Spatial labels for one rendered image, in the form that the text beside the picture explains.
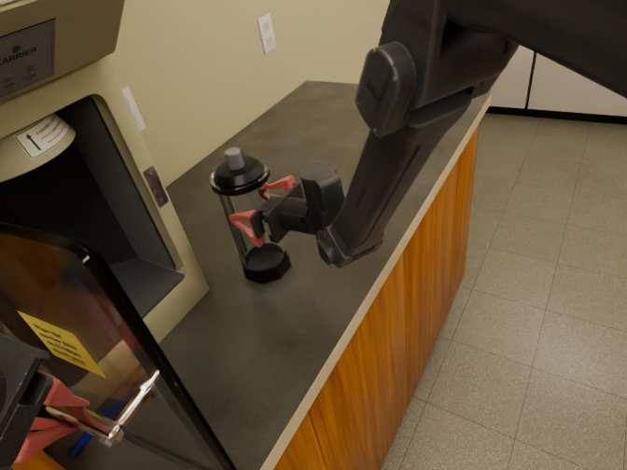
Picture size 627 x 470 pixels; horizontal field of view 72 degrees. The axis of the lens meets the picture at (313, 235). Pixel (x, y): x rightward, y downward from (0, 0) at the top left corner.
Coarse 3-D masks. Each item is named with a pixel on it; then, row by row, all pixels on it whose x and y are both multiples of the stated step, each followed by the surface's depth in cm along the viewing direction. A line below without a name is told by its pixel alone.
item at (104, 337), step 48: (0, 240) 31; (48, 240) 29; (0, 288) 39; (48, 288) 34; (96, 288) 30; (96, 336) 36; (144, 336) 33; (96, 384) 47; (144, 384) 40; (144, 432) 52; (192, 432) 43
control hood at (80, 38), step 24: (0, 0) 38; (24, 0) 39; (48, 0) 41; (72, 0) 44; (96, 0) 46; (120, 0) 50; (0, 24) 39; (24, 24) 41; (72, 24) 46; (96, 24) 50; (72, 48) 50; (96, 48) 53
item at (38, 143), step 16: (32, 128) 55; (48, 128) 57; (64, 128) 60; (0, 144) 53; (16, 144) 54; (32, 144) 55; (48, 144) 57; (64, 144) 59; (0, 160) 53; (16, 160) 54; (32, 160) 55; (48, 160) 56; (0, 176) 54; (16, 176) 54
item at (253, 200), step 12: (264, 168) 76; (252, 192) 74; (264, 192) 77; (228, 204) 76; (240, 204) 75; (252, 204) 76; (228, 216) 79; (264, 228) 79; (240, 240) 81; (240, 252) 84; (252, 252) 82; (264, 252) 82; (276, 252) 84; (252, 264) 84; (264, 264) 84; (276, 264) 85
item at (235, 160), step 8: (232, 152) 73; (240, 152) 74; (232, 160) 74; (240, 160) 74; (248, 160) 77; (256, 160) 76; (224, 168) 76; (232, 168) 74; (240, 168) 75; (248, 168) 74; (256, 168) 74; (216, 176) 75; (224, 176) 73; (232, 176) 73; (240, 176) 73; (248, 176) 73; (256, 176) 74; (224, 184) 73; (232, 184) 73; (240, 184) 73
